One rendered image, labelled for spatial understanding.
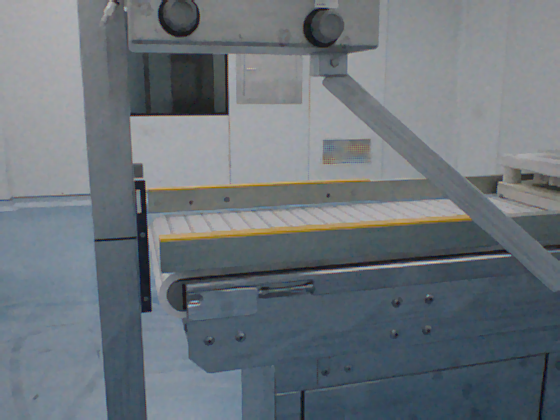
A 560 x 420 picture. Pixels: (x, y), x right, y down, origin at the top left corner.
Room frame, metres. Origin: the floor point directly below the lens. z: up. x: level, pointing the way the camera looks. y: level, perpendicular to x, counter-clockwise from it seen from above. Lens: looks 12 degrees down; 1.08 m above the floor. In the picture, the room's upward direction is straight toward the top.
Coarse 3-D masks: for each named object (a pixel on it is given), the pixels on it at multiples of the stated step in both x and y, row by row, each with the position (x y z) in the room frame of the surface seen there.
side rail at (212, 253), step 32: (416, 224) 0.56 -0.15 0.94; (448, 224) 0.57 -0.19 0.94; (544, 224) 0.60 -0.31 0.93; (160, 256) 0.49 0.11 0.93; (192, 256) 0.49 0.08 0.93; (224, 256) 0.50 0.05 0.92; (256, 256) 0.51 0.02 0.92; (288, 256) 0.52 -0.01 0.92; (320, 256) 0.53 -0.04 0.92; (352, 256) 0.54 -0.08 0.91
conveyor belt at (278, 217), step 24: (168, 216) 0.75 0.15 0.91; (192, 216) 0.75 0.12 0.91; (216, 216) 0.75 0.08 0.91; (240, 216) 0.75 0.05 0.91; (264, 216) 0.75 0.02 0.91; (288, 216) 0.75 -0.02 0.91; (312, 216) 0.75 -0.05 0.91; (336, 216) 0.75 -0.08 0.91; (360, 216) 0.75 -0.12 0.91; (384, 216) 0.75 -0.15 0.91; (408, 216) 0.75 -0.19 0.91; (432, 216) 0.75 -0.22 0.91; (552, 240) 0.63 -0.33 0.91; (264, 264) 0.53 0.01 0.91; (288, 264) 0.54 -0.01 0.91; (312, 264) 0.54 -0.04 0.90; (168, 312) 0.51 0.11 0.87
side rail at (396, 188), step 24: (168, 192) 0.76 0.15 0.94; (192, 192) 0.77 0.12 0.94; (216, 192) 0.77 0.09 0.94; (240, 192) 0.78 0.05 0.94; (264, 192) 0.79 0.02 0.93; (288, 192) 0.80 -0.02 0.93; (312, 192) 0.81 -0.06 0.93; (336, 192) 0.82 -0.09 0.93; (360, 192) 0.83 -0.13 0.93; (384, 192) 0.84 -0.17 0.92; (408, 192) 0.86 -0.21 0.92; (432, 192) 0.87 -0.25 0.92
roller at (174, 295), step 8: (176, 280) 0.51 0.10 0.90; (184, 280) 0.51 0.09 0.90; (168, 288) 0.51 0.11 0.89; (176, 288) 0.50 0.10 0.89; (184, 288) 0.50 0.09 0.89; (168, 296) 0.50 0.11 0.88; (176, 296) 0.50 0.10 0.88; (184, 296) 0.50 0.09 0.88; (176, 304) 0.50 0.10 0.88; (184, 304) 0.50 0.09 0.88
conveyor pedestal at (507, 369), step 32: (384, 352) 0.60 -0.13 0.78; (416, 352) 0.61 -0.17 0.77; (448, 352) 0.62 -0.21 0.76; (480, 352) 0.63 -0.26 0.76; (512, 352) 0.65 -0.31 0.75; (544, 352) 0.66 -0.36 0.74; (256, 384) 0.65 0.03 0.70; (288, 384) 0.57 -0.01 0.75; (352, 384) 0.60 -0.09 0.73; (384, 384) 0.61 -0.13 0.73; (416, 384) 0.62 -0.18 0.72; (448, 384) 0.63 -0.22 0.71; (480, 384) 0.65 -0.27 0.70; (512, 384) 0.66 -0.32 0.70; (544, 384) 0.68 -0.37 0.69; (256, 416) 0.65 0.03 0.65; (288, 416) 0.57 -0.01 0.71; (320, 416) 0.59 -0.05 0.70; (352, 416) 0.60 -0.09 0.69; (384, 416) 0.61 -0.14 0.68; (416, 416) 0.62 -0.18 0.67; (448, 416) 0.63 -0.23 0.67; (480, 416) 0.65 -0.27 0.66; (512, 416) 0.66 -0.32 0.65; (544, 416) 0.67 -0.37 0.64
